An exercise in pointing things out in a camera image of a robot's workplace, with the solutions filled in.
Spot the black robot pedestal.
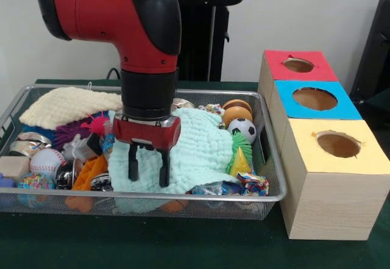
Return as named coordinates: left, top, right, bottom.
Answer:
left=122, top=0, right=244, bottom=82

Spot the mint green cloth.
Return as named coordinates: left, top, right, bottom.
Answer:
left=108, top=107, right=235, bottom=195

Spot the small soccer ball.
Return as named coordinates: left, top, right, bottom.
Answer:
left=228, top=118, right=257, bottom=144

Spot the plain wooden block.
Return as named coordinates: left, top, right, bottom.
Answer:
left=0, top=156, right=29, bottom=183

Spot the orange plastic toy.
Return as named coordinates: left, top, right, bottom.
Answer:
left=64, top=154, right=110, bottom=212

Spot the wooden box with three holes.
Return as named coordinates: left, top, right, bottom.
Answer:
left=257, top=50, right=390, bottom=241

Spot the clear mesh bin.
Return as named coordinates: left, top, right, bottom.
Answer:
left=0, top=84, right=287, bottom=221

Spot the cream yellow cloth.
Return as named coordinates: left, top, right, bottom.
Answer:
left=18, top=87, right=123, bottom=130

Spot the white baseball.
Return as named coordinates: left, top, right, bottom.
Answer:
left=29, top=148, right=64, bottom=178

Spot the colourful speckled ball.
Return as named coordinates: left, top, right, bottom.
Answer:
left=16, top=171, right=54, bottom=206

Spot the colourful crinkled packet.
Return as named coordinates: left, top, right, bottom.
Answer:
left=236, top=173, right=270, bottom=196

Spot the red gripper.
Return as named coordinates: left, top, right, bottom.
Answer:
left=112, top=115, right=182, bottom=188

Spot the green spiky ball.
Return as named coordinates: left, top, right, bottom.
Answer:
left=232, top=132, right=253, bottom=157

